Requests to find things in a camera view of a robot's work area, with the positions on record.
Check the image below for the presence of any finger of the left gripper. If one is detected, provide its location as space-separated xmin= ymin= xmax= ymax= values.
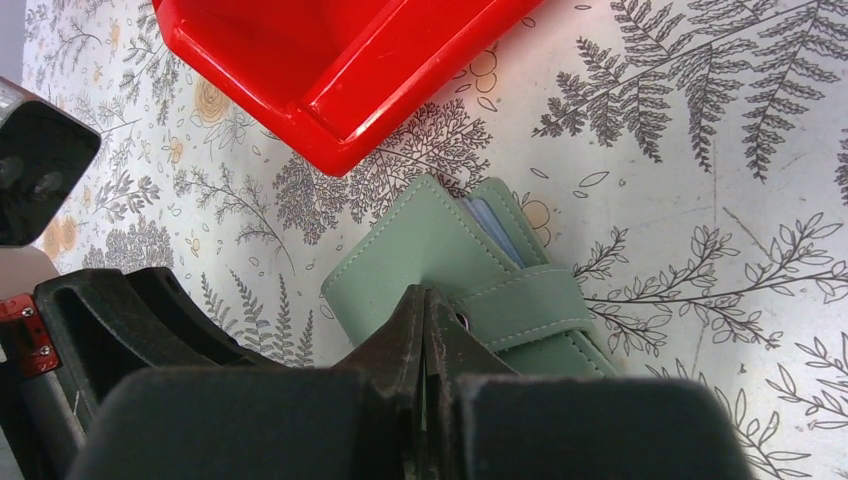
xmin=34 ymin=267 xmax=275 ymax=428

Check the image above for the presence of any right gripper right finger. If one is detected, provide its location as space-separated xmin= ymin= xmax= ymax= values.
xmin=423 ymin=289 xmax=752 ymax=479

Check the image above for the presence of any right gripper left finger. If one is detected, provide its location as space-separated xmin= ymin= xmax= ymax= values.
xmin=69 ymin=285 xmax=426 ymax=479

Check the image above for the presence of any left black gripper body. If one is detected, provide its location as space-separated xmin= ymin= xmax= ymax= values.
xmin=1 ymin=294 xmax=86 ymax=479

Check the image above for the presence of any green card holder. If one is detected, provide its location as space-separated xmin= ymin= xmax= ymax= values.
xmin=321 ymin=175 xmax=616 ymax=378

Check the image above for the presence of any red plastic bin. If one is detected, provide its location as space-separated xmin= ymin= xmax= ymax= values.
xmin=153 ymin=0 xmax=534 ymax=176

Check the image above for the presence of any floral patterned mat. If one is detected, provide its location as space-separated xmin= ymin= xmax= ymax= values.
xmin=22 ymin=1 xmax=847 ymax=479

